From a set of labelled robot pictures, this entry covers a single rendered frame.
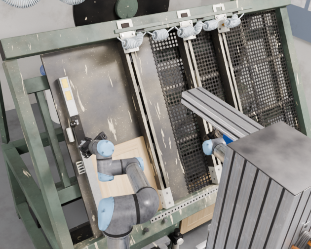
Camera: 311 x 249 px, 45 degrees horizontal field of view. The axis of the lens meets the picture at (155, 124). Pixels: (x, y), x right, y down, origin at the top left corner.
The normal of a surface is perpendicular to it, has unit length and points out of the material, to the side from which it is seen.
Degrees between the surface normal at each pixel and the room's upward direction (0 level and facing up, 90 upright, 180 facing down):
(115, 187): 58
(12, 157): 0
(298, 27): 90
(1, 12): 90
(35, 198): 0
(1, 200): 0
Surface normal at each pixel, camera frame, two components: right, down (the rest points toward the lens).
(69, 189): 0.50, -0.02
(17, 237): 0.05, -0.83
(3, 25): 0.57, 0.48
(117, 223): 0.21, 0.39
